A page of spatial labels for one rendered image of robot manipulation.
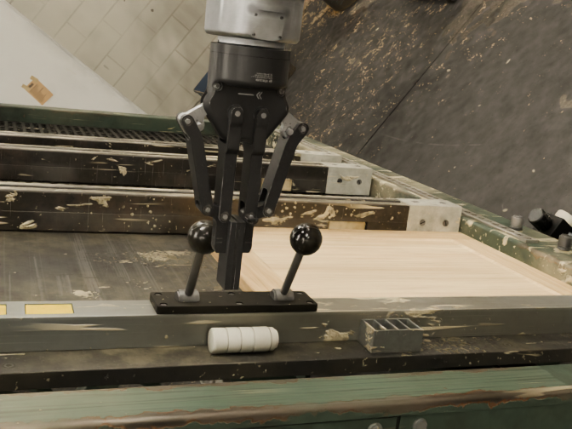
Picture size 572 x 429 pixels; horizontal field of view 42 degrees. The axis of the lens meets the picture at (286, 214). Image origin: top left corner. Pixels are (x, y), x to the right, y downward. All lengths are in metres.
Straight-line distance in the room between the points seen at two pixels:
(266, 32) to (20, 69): 4.41
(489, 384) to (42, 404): 0.42
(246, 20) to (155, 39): 5.85
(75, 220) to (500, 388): 0.80
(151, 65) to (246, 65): 5.85
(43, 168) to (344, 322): 0.95
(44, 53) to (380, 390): 4.46
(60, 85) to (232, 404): 4.48
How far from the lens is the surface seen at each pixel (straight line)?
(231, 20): 0.68
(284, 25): 0.68
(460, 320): 1.04
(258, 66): 0.68
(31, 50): 5.04
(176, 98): 6.60
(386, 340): 0.94
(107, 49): 6.47
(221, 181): 0.72
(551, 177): 3.02
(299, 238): 0.85
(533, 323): 1.12
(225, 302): 0.90
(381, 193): 1.90
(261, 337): 0.88
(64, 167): 1.73
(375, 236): 1.45
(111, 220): 1.34
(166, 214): 1.35
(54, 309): 0.88
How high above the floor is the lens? 1.83
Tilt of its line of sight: 25 degrees down
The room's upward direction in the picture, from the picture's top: 51 degrees counter-clockwise
